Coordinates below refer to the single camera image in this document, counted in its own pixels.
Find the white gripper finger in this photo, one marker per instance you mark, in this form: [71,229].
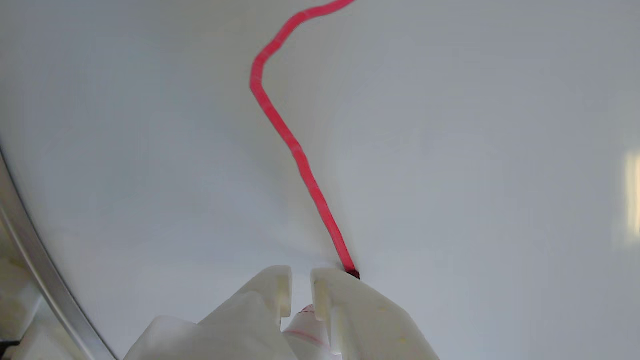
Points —
[370,325]
[240,325]

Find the red whiteboard marker pen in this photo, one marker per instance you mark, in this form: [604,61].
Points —
[306,341]

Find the white whiteboard with metal frame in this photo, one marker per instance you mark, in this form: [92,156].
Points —
[450,125]

